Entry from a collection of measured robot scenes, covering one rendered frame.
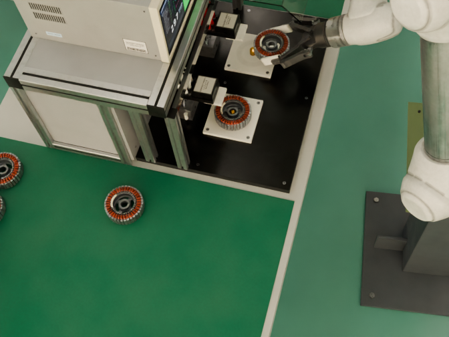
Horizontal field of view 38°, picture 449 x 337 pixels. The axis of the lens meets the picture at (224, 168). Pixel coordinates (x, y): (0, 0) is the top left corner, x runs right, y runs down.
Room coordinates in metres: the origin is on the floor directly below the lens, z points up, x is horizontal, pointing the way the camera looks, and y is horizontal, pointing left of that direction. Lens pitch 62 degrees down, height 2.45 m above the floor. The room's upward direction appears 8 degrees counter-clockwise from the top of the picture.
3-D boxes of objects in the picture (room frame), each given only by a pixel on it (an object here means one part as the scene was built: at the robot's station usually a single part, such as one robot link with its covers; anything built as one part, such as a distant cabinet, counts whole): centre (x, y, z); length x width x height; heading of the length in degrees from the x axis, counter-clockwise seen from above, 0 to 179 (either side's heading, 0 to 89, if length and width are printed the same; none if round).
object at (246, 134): (1.06, -0.05, 0.78); 0.15 x 0.15 x 0.01; 67
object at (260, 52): (1.26, -0.20, 0.84); 0.11 x 0.11 x 0.04
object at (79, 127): (1.03, 0.40, 0.91); 0.28 x 0.03 x 0.32; 67
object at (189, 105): (1.12, 0.08, 0.80); 0.08 x 0.05 x 0.06; 157
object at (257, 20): (1.18, -0.08, 0.76); 0.64 x 0.47 x 0.02; 157
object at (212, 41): (1.34, -0.01, 0.80); 0.08 x 0.05 x 0.06; 157
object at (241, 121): (1.06, -0.05, 0.80); 0.11 x 0.11 x 0.04
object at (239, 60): (1.29, -0.14, 0.78); 0.15 x 0.15 x 0.01; 67
